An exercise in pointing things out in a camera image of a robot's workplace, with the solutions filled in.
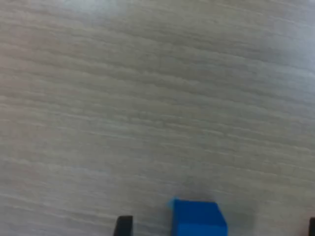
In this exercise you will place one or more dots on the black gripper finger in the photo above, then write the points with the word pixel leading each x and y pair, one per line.
pixel 312 227
pixel 123 226

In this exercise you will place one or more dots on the blue cube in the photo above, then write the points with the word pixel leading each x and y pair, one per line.
pixel 197 218

